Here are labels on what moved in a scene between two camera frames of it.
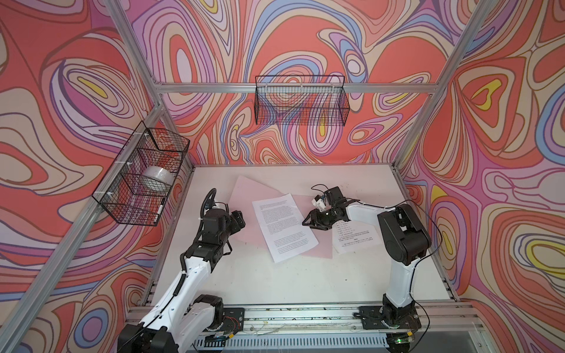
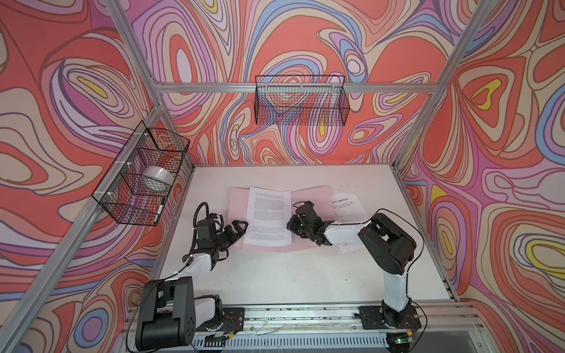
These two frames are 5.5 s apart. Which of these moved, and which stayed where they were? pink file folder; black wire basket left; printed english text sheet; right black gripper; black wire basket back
Moved: pink file folder; right black gripper
Stayed: black wire basket left; printed english text sheet; black wire basket back
